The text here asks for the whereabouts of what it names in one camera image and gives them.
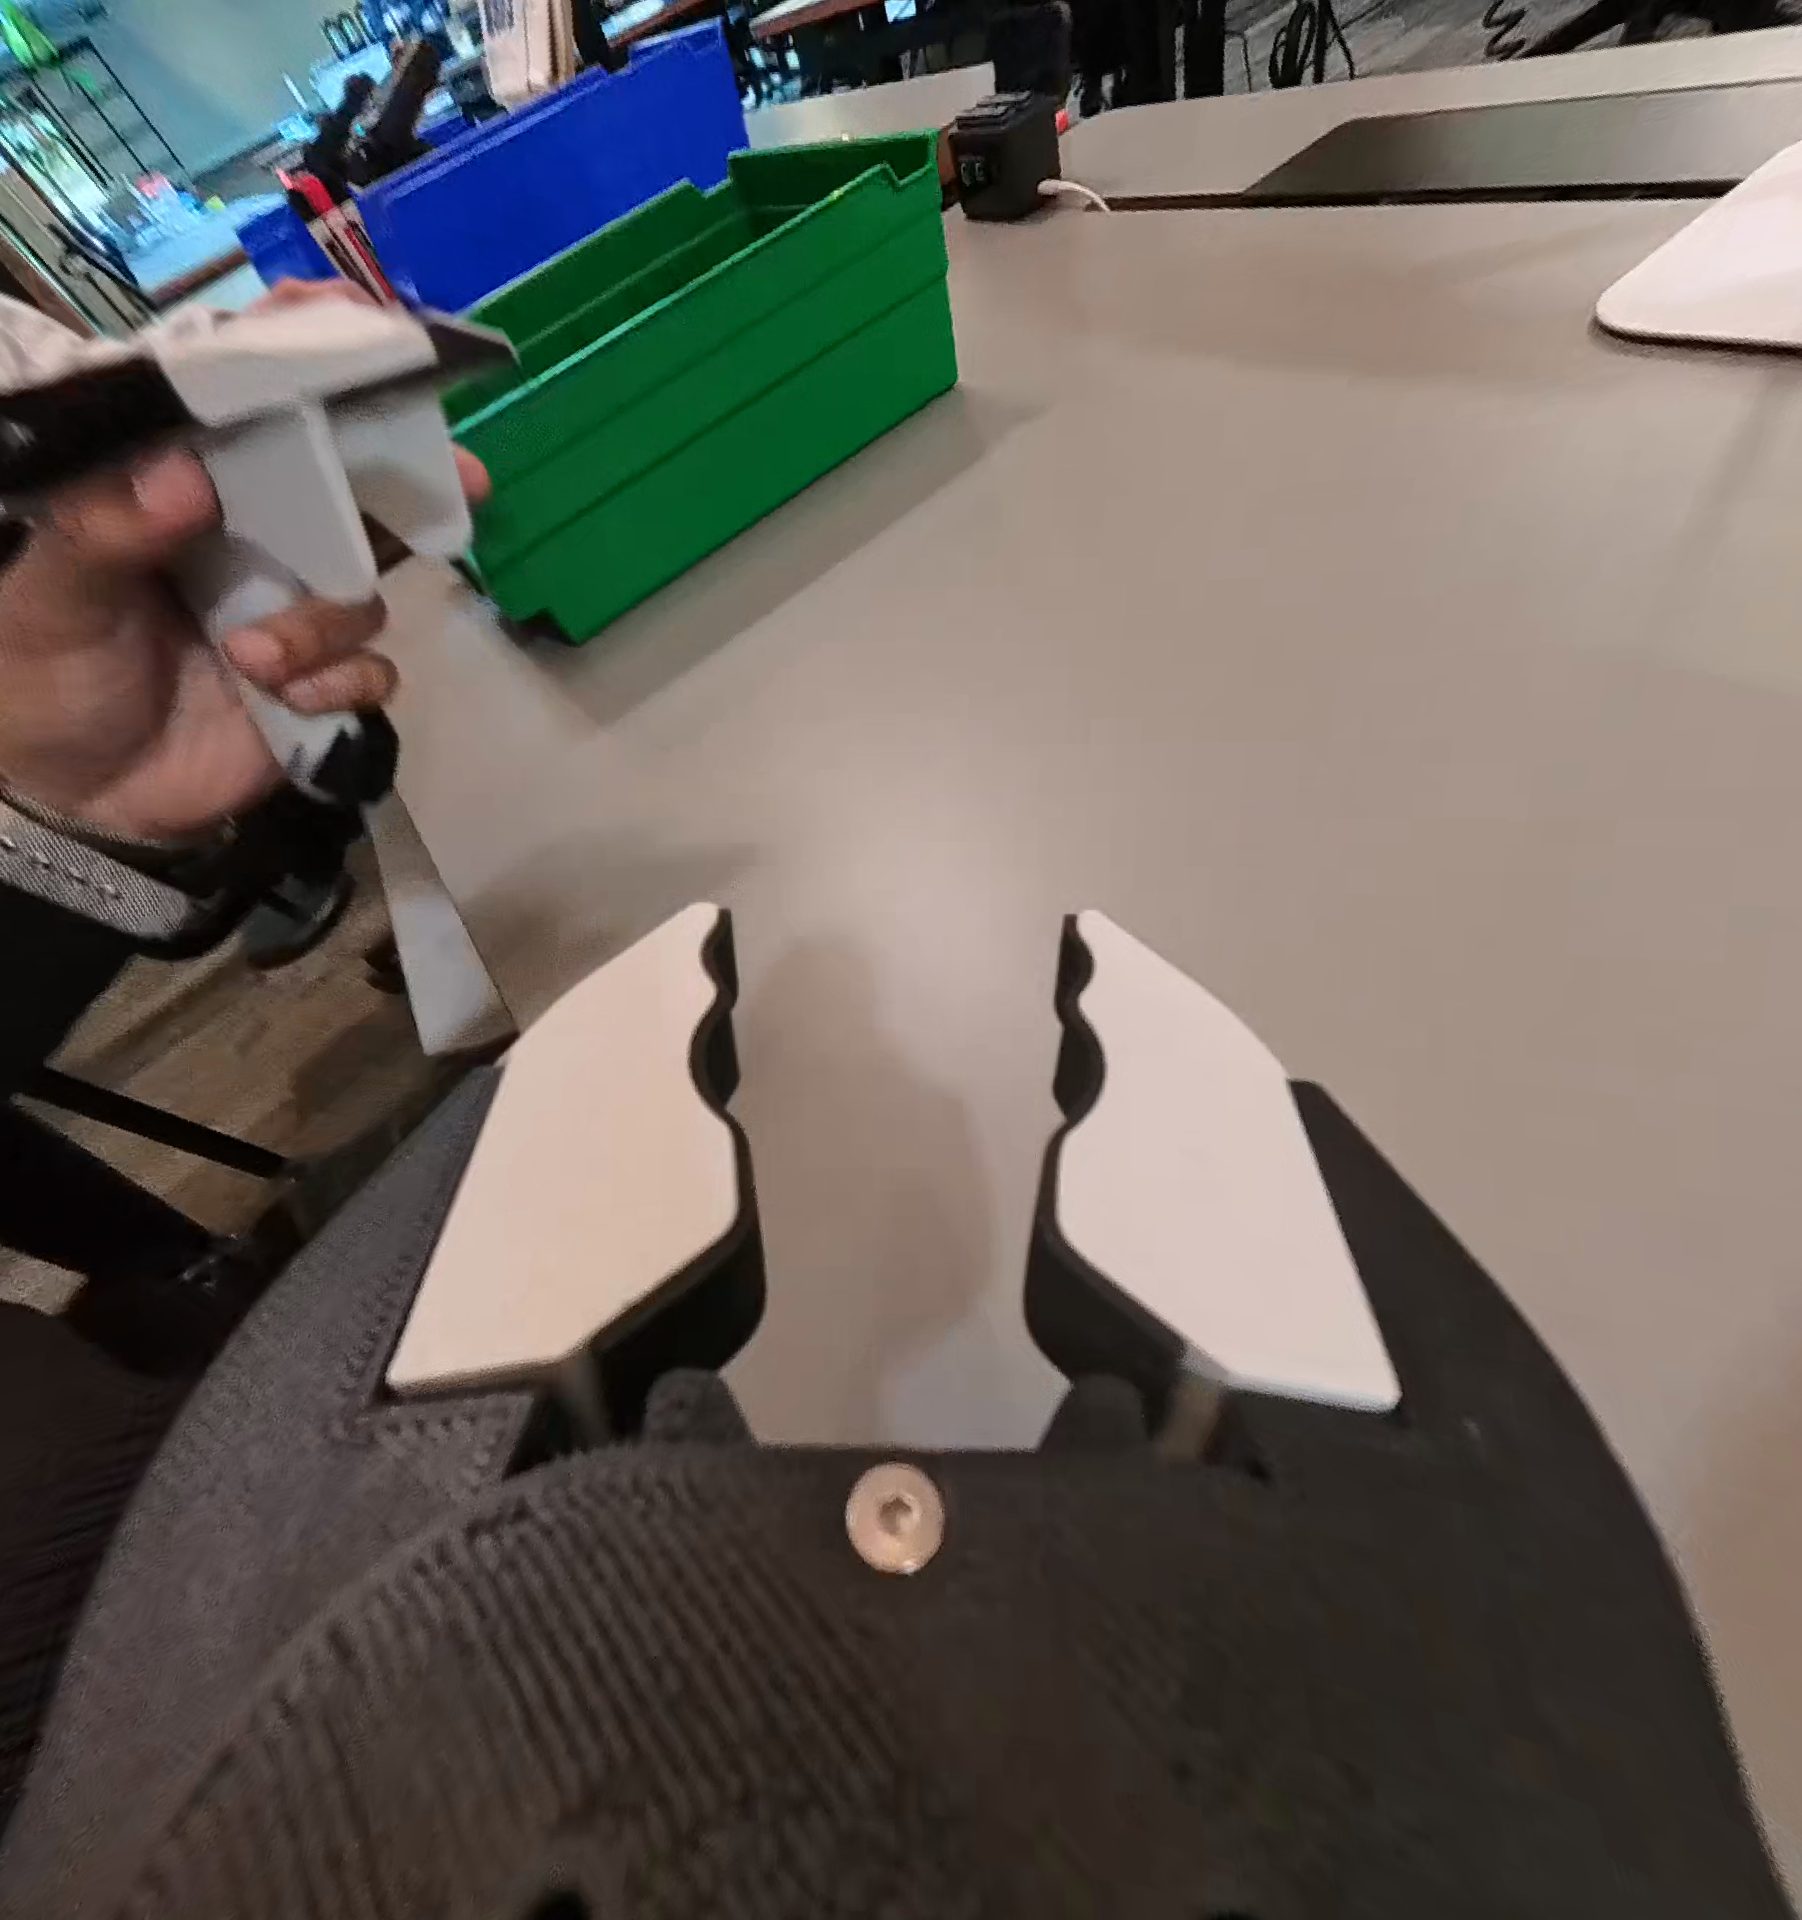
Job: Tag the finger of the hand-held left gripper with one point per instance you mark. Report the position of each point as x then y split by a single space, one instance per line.
302 361

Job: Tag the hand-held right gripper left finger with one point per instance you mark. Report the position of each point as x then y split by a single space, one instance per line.
571 1200

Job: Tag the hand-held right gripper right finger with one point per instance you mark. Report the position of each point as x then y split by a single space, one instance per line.
1215 1200

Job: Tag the green storage bin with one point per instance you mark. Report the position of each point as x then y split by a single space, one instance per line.
722 435

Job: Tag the person's left forearm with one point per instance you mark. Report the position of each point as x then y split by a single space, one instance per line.
31 1051

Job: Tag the grey desk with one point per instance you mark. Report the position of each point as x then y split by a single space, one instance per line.
1290 677

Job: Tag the person's left hand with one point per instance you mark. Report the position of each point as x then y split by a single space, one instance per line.
92 690

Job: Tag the small blue bin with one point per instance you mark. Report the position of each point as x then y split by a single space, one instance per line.
282 249

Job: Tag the blue storage bin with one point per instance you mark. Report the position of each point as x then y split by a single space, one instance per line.
571 179

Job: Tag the grey mesh watch band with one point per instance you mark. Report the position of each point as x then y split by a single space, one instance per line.
60 878

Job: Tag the black charger block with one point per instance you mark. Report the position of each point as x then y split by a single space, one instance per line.
1007 151

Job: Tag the wooden document stand white base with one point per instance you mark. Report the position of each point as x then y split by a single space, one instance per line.
1757 257

